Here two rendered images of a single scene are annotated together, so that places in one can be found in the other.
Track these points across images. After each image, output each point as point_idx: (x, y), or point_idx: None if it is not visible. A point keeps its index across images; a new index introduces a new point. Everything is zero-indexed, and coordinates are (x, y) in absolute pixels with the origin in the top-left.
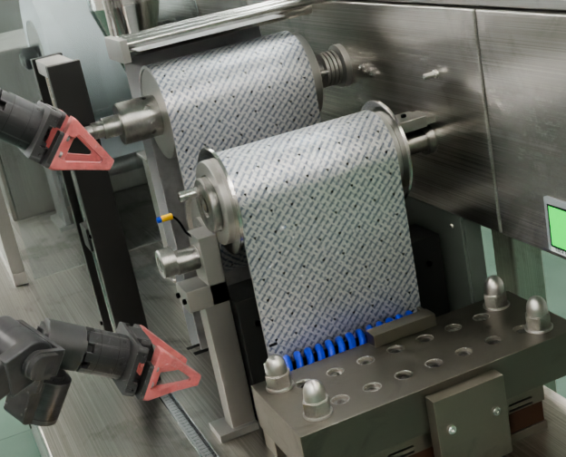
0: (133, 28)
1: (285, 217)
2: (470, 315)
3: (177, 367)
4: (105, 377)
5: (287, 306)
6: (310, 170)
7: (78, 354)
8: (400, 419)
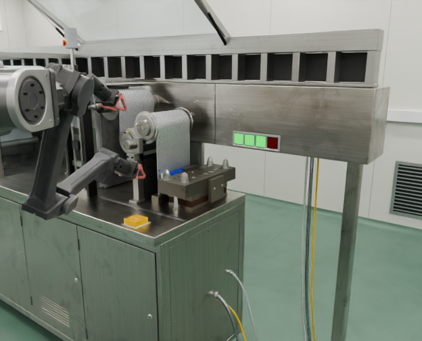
0: None
1: (166, 132)
2: (205, 166)
3: (142, 171)
4: None
5: (163, 159)
6: (172, 121)
7: (120, 163)
8: (203, 185)
